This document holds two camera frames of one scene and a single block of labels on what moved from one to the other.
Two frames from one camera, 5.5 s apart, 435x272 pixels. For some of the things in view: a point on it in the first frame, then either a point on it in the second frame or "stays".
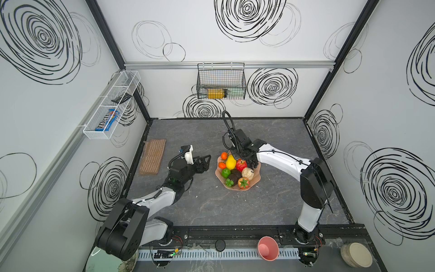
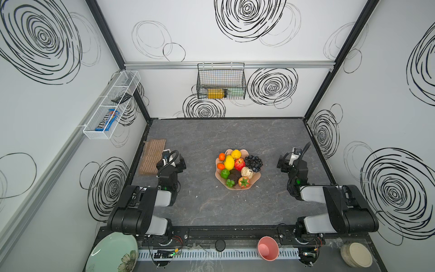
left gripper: [199, 164] → [171, 164]
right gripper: [250, 158] → [293, 165]
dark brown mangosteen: [234, 178] stays
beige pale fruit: [248, 173] stays
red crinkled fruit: [241, 164] stays
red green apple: [243, 182] stays
